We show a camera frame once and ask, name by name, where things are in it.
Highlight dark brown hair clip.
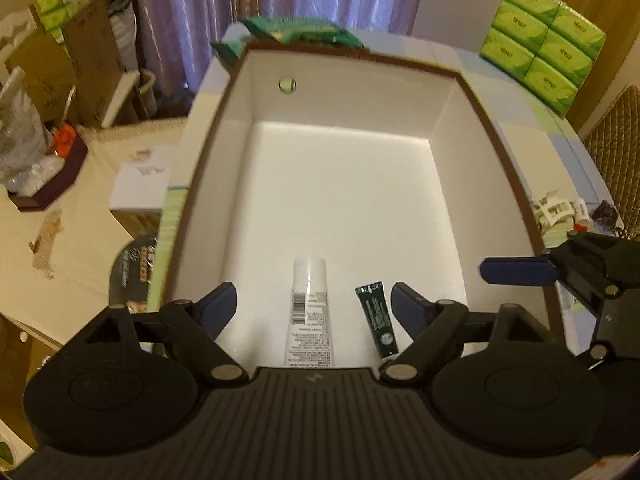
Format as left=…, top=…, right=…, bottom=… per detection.
left=591, top=200, right=620, bottom=231

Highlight white hair claw clip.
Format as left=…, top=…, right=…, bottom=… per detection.
left=532, top=190, right=575, bottom=234

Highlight quilted brown chair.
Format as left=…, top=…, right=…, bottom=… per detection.
left=584, top=84, right=639, bottom=240

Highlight green wet wipes packets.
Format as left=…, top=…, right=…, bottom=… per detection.
left=212, top=15, right=364, bottom=68

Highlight cardboard box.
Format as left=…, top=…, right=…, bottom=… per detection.
left=4, top=0, right=125, bottom=126

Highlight dark green small tube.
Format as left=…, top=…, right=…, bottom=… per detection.
left=355, top=282, right=398, bottom=359

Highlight white blue toothpaste tube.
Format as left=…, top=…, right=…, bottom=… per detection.
left=284, top=257, right=334, bottom=368

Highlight brown open storage box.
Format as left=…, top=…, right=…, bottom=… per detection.
left=162, top=46, right=563, bottom=369

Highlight green tissue pack stack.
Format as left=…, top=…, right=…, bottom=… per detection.
left=480, top=0, right=606, bottom=117

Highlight dark red wooden tray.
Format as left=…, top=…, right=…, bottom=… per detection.
left=8, top=129, right=90, bottom=213

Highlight clear plastic bag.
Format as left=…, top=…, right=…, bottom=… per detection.
left=0, top=67, right=65, bottom=197

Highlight white small box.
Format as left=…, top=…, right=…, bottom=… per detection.
left=108, top=159, right=169, bottom=237

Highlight white small roll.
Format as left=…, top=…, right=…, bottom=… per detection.
left=573, top=197, right=590, bottom=226

